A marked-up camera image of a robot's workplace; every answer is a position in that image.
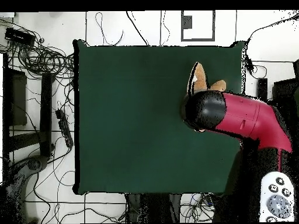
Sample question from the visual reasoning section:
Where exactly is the orange terry towel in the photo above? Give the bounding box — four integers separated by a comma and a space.
182, 61, 227, 133

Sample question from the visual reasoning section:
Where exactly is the dark green table cloth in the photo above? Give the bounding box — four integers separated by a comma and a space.
72, 39, 246, 196

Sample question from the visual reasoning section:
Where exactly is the black power strip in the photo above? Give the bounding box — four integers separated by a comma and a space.
55, 108, 74, 149

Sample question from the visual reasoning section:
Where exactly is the grey black stand base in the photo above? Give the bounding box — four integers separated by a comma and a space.
5, 154, 50, 223

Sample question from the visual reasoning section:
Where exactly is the black electronics box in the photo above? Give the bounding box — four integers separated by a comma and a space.
4, 27, 36, 47

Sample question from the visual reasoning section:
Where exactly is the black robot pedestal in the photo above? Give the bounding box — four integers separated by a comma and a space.
124, 192, 183, 223

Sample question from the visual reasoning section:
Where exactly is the grey rectangular floor frame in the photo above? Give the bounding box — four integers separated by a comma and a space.
180, 10, 216, 42

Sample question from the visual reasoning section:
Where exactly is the thin black looped cable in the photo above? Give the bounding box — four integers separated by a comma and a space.
95, 11, 124, 47

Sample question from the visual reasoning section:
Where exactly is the coiled black cable tangle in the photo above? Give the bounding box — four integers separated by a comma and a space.
13, 39, 75, 79

